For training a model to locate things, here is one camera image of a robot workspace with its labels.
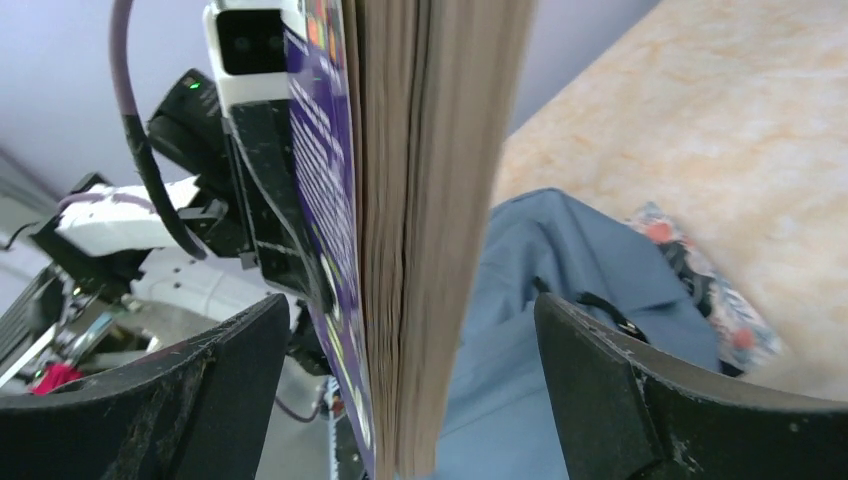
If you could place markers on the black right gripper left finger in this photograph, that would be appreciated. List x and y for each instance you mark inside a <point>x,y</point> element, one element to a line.
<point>196,410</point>

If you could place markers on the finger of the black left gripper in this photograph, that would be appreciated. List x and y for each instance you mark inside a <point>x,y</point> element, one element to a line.
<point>277,221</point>

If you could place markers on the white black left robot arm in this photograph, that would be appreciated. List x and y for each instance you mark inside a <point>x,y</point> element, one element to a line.
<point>125,243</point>

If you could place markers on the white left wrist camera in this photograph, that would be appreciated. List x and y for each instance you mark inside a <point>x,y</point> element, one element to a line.
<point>246,49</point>

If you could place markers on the blue grey backpack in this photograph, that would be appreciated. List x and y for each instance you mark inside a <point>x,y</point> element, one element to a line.
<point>499,422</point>

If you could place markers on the floral patterned small item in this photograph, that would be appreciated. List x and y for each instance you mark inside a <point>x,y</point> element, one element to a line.
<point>746,339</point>

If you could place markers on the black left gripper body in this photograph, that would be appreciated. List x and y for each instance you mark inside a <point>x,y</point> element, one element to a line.
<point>186,128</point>

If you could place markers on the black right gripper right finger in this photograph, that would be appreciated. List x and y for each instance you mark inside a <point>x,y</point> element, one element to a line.
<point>626,410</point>

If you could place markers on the purple cover book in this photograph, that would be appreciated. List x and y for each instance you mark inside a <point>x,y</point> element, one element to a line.
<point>399,111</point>

